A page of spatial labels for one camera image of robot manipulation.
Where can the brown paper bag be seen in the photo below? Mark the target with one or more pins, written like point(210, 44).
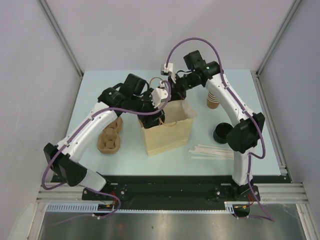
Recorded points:
point(172, 132)

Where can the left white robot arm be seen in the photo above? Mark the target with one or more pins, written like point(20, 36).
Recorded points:
point(134, 96)

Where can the white slotted cable duct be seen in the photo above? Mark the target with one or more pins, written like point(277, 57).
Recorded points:
point(104, 207)

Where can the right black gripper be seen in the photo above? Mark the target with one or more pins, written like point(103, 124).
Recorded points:
point(177, 93)

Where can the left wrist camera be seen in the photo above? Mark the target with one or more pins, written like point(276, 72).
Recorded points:
point(160, 94)

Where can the white wrapped straws bundle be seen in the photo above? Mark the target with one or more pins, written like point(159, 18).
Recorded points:
point(201, 151)

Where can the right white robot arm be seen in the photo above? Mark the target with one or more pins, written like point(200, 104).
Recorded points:
point(246, 125)

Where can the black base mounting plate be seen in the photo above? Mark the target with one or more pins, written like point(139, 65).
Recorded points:
point(168, 189)

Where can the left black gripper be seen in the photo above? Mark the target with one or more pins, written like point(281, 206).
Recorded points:
point(149, 121)

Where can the brown pulp cup carrier stack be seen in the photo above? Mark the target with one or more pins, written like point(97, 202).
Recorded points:
point(109, 141)

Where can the stack of paper cups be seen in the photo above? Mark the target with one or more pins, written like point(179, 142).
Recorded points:
point(212, 101)

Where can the stack of black lids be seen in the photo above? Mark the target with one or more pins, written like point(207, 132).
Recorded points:
point(221, 131)

